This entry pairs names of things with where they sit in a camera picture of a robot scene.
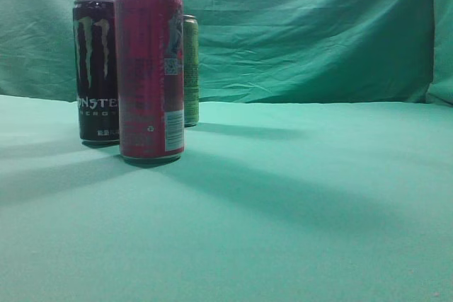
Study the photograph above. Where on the yellow-green drink can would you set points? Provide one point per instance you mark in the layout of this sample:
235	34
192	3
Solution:
191	70

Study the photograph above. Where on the pink slim drink can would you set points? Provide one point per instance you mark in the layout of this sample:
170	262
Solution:
149	47

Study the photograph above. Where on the green cloth backdrop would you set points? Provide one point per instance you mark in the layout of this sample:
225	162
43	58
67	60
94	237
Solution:
320	169

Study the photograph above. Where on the black Monster energy can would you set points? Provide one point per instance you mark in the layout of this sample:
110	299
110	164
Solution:
96	71

